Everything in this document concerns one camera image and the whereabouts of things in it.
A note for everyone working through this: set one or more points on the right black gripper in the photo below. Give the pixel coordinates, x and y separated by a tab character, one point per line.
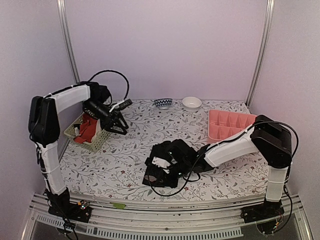
171	183

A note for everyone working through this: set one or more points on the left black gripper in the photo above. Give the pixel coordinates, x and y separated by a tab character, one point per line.
110	125

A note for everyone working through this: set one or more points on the red cloth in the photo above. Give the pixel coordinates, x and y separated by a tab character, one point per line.
87	131

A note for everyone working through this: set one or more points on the black striped underwear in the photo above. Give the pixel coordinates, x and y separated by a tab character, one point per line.
154	175

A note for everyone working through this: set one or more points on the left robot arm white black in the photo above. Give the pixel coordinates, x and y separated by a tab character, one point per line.
44	127

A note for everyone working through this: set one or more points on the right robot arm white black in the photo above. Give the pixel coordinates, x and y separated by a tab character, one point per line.
272	139

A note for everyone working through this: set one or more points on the beige perforated plastic basket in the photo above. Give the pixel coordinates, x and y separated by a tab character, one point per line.
96	145

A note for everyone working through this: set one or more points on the floral patterned table mat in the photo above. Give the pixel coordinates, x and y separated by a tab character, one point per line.
116	171

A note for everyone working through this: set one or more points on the pink divided organizer tray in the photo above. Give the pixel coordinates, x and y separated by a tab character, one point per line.
224	124

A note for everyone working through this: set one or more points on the blue white zigzag bowl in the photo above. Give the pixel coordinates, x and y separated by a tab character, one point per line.
163	103

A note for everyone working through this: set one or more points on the small white bowl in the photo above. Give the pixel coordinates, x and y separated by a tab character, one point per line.
191	103

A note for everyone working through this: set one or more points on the green tape piece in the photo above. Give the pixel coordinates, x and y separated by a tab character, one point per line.
117	205

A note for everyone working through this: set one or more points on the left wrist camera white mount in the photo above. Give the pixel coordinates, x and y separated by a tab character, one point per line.
121	105

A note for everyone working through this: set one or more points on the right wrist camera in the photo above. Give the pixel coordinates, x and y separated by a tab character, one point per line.
161	163

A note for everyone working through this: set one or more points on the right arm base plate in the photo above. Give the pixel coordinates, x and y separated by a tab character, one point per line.
261	211

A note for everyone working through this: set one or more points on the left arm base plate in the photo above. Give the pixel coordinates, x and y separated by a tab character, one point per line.
70	211

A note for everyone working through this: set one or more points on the front aluminium rail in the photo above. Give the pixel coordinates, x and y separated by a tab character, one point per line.
188	220

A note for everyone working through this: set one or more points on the left aluminium frame post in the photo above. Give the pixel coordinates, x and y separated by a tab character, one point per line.
62	13

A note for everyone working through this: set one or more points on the aluminium frame post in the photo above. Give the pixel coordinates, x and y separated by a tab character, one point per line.
62	13
267	24

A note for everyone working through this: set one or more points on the right aluminium frame post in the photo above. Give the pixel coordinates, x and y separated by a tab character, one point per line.
267	24

